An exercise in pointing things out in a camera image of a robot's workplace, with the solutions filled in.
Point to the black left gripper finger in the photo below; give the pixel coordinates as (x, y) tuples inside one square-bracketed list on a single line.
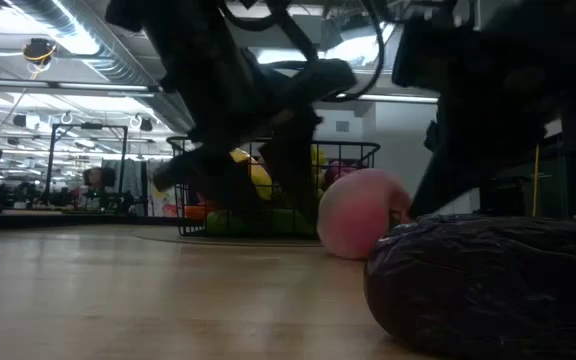
[(213, 170), (293, 165)]

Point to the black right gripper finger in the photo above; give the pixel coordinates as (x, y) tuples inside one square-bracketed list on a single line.
[(438, 185)]

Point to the green cucumber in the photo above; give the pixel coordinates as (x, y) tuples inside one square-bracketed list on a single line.
[(228, 223)]

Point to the pink peach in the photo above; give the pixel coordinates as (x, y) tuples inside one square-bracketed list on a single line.
[(355, 215)]

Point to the dark purple eggplant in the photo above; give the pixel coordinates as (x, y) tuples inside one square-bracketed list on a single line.
[(493, 285)]

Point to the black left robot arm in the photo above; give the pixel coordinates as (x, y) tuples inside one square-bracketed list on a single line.
[(168, 20)]

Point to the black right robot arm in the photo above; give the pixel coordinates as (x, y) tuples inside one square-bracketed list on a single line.
[(518, 50)]

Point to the grey round mat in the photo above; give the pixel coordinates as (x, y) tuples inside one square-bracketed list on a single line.
[(168, 237)]

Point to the person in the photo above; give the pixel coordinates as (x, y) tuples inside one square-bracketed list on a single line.
[(95, 180)]

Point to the black metal rig frame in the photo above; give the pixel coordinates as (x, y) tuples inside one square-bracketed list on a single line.
[(50, 160)]

